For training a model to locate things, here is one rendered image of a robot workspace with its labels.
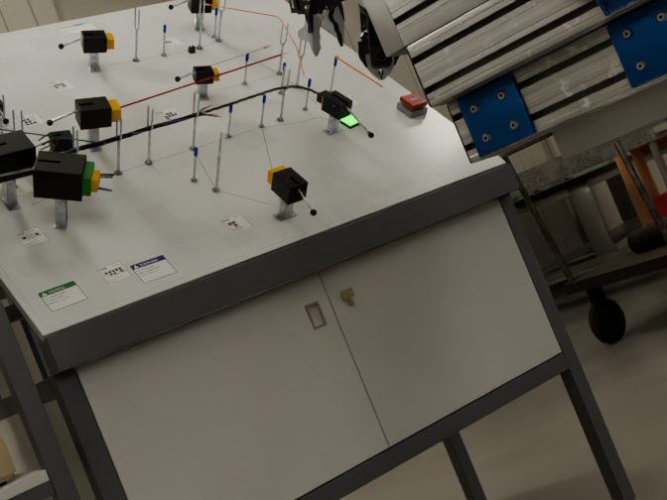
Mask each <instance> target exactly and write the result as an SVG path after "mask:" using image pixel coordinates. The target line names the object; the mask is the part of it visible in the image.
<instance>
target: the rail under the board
mask: <svg viewBox="0 0 667 500"><path fill-rule="evenodd" d="M518 189H520V186H519V183H518V181H517V179H516V177H515V175H514V172H513V170H512V168H511V165H510V164H507V165H504V166H502V167H499V168H496V169H494V170H491V171H488V172H486V173H483V174H481V175H478V176H475V177H473V178H470V179H467V180H465V181H462V182H459V183H457V184H454V185H451V186H449V187H444V188H442V189H439V190H436V191H434V192H431V193H428V194H426V195H423V196H420V197H418V198H415V199H412V200H410V201H407V202H405V203H402V204H399V205H397V206H394V207H391V208H389V209H386V210H383V211H381V212H378V213H375V214H373V215H370V216H367V217H365V218H362V219H359V220H357V221H354V222H352V223H350V224H347V225H344V226H342V227H339V228H336V229H334V230H331V231H328V232H326V233H323V234H321V235H318V236H315V237H313V238H310V239H307V240H305V241H302V242H299V243H297V244H294V245H291V246H289V247H286V248H283V249H281V250H278V251H275V252H273V253H270V254H267V255H265V256H262V257H259V258H257V259H254V260H251V261H249V262H246V263H244V264H241V265H238V266H236V267H233V268H230V269H228V270H225V271H222V272H220V273H217V274H214V275H212V276H209V277H206V278H204V279H201V280H198V281H196V282H193V283H190V284H188V285H185V286H182V287H180V288H177V289H174V290H172V291H169V292H167V293H164V294H162V295H160V296H157V297H154V298H152V299H149V300H146V301H144V302H141V303H138V304H136V305H133V306H130V307H128V308H125V309H122V310H120V311H117V312H113V313H110V314H107V315H105V316H102V317H99V318H97V319H94V320H92V321H89V322H86V323H84V324H81V325H78V326H76V327H73V328H70V329H68V330H65V331H62V332H60V333H57V334H54V335H52V336H49V337H47V338H45V339H44V341H40V342H39V346H40V348H41V351H42V353H43V356H44V358H45V360H46V363H47V365H48V368H49V370H50V373H51V375H52V376H54V375H57V374H59V373H62V372H64V371H67V370H69V369H71V368H74V367H76V366H79V365H81V364H84V363H86V362H89V361H91V360H94V359H96V358H99V357H101V356H104V355H106V354H108V353H111V352H113V351H116V350H118V349H121V348H123V347H126V346H128V345H131V344H133V343H136V342H138V341H141V340H143V339H146V338H148V337H151V336H153V335H156V334H158V333H161V332H163V331H166V330H168V329H171V328H173V327H176V326H178V325H181V324H183V323H186V322H188V321H191V320H193V319H196V318H198V317H201V316H203V315H206V314H208V313H212V312H215V311H217V310H220V309H222V308H225V307H227V306H230V305H232V304H235V303H237V302H240V301H242V300H245V299H247V298H250V297H252V296H255V295H257V294H260V293H262V292H265V291H267V290H270V289H272V288H275V287H277V286H280V285H282V284H285V283H287V282H290V281H292V280H295V279H297V278H300V277H302V276H305V275H307V274H310V273H312V272H315V271H317V270H320V269H322V268H324V267H326V266H329V265H331V264H334V263H336V262H339V261H341V260H344V259H346V258H348V257H351V256H353V255H356V254H358V253H361V252H363V251H366V250H368V249H371V248H373V247H376V246H378V245H381V244H383V243H386V242H388V241H391V240H393V239H396V238H398V237H401V236H403V235H406V234H408V233H411V232H413V231H416V230H418V229H421V228H423V227H426V226H428V225H431V224H433V223H436V222H438V221H441V220H443V219H446V218H448V217H451V216H453V215H456V214H458V213H461V212H463V211H466V210H468V209H471V208H473V207H476V206H478V205H481V204H483V203H486V202H488V201H491V200H493V199H496V198H498V197H501V196H503V195H506V194H508V193H510V192H513V191H515V190H518Z"/></svg>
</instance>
